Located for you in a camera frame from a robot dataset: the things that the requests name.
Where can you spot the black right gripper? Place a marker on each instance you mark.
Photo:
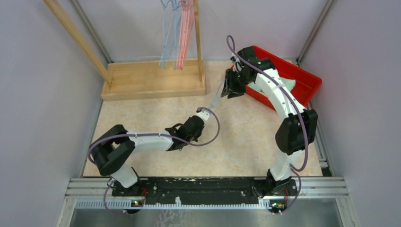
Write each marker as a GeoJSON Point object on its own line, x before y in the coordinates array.
{"type": "Point", "coordinates": [229, 88]}

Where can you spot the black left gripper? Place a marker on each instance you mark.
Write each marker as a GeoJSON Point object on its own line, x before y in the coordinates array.
{"type": "Point", "coordinates": [196, 137]}

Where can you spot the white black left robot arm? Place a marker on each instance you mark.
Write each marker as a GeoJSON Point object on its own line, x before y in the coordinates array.
{"type": "Point", "coordinates": [110, 152]}

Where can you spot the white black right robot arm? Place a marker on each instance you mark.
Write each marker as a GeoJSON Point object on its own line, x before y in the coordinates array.
{"type": "Point", "coordinates": [298, 126]}

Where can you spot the light green folded cloth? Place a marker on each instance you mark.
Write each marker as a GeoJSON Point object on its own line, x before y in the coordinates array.
{"type": "Point", "coordinates": [289, 83]}

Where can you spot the wooden hanger rack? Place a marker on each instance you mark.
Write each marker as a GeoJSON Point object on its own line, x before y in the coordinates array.
{"type": "Point", "coordinates": [141, 79]}

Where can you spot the red plastic bin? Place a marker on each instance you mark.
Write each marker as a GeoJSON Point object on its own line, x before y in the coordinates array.
{"type": "Point", "coordinates": [306, 84]}

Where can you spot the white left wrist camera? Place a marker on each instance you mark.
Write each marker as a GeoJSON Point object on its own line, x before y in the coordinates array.
{"type": "Point", "coordinates": [203, 114]}

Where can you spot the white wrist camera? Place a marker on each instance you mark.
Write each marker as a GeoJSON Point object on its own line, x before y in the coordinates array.
{"type": "Point", "coordinates": [203, 114]}
{"type": "Point", "coordinates": [237, 66]}

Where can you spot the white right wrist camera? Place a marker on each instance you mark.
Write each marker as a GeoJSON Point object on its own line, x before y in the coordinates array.
{"type": "Point", "coordinates": [237, 66]}

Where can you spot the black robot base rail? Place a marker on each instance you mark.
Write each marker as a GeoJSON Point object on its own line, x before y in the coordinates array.
{"type": "Point", "coordinates": [205, 190]}

